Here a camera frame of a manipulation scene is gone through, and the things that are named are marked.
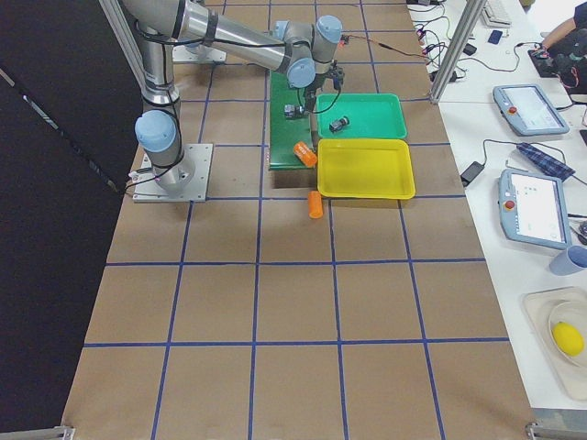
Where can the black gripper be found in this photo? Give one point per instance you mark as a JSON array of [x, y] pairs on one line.
[[308, 96]]

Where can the orange cylinder with 4680 print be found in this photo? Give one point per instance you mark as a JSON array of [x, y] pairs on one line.
[[305, 154]]

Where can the plain orange cylinder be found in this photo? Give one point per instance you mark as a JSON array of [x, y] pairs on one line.
[[315, 205]]

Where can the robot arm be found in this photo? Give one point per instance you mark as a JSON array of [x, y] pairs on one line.
[[171, 46]]

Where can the green conveyor belt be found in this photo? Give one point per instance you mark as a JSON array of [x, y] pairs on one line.
[[285, 132]]

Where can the green plastic tray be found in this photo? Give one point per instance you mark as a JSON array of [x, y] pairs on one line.
[[371, 115]]

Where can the yellow plastic tray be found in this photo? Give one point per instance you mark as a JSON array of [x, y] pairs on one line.
[[365, 168]]

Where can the black power adapter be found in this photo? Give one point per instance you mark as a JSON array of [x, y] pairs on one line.
[[471, 173]]

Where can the teach pendant far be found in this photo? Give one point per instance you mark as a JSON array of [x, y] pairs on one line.
[[528, 111]]

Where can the teach pendant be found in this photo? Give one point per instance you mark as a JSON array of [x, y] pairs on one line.
[[532, 209], [528, 111]]

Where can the teach pendant near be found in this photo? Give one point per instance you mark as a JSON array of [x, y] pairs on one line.
[[532, 209]]

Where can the blue plaid cloth mask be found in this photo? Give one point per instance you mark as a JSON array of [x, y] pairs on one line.
[[544, 162]]

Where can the blue grey cup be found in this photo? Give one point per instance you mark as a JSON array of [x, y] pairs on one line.
[[569, 261]]

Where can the white bowl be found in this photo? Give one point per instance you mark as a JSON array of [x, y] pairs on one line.
[[574, 313]]

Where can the yellow lemon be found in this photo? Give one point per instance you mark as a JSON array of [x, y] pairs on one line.
[[567, 338]]

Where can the beige tray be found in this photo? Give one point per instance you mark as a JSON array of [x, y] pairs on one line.
[[538, 306]]

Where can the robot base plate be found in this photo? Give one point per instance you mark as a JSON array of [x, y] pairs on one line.
[[198, 54], [185, 182]]

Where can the aluminium profile post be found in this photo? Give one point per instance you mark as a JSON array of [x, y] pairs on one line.
[[470, 14]]

